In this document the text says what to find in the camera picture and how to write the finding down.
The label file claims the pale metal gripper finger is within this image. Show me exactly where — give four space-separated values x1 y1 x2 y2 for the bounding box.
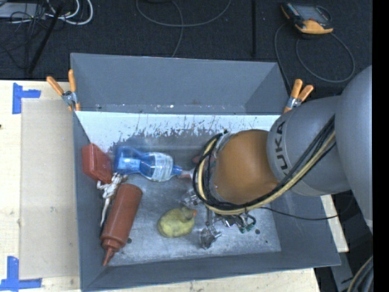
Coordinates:
199 226 224 250
181 191 203 207

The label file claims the yellow toy duck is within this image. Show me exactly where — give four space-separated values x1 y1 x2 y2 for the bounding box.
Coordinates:
157 206 198 238

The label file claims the blue clear spray bottle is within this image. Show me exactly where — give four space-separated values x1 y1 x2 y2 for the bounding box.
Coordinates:
113 145 184 183

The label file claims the red-brown squeeze bottle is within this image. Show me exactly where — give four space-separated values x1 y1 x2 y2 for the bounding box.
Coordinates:
100 183 143 267

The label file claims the cream toy animal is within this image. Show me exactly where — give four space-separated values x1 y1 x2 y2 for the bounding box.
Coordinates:
96 173 129 228

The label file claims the red-brown flat block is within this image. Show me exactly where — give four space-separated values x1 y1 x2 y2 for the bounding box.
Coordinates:
81 143 114 184

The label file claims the grey metal bin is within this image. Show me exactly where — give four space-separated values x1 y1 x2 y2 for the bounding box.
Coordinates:
69 52 342 292

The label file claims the pale wood flat board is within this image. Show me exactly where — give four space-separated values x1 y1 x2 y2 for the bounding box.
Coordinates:
18 98 81 281

